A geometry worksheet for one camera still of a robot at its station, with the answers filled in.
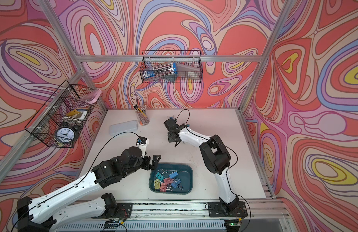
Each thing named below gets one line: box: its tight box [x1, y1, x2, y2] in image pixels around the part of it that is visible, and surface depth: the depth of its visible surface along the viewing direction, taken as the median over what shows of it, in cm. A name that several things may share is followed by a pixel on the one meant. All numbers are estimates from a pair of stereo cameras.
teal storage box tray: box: [149, 162, 194, 195], surface depth 85 cm
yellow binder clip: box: [153, 178, 161, 190], surface depth 82 cm
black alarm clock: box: [55, 122, 79, 144], surface depth 69 cm
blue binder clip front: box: [171, 177, 184, 191], surface depth 82 cm
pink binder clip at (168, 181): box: [163, 177, 174, 186], surface depth 82 cm
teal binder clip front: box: [155, 171, 165, 183], surface depth 85 cm
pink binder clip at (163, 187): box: [159, 182, 167, 192], surface depth 81 cm
